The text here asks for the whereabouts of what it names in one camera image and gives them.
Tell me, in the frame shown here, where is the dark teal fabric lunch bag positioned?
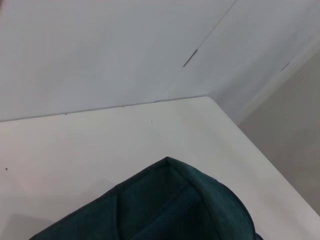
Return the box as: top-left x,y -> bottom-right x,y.
28,156 -> 266,240

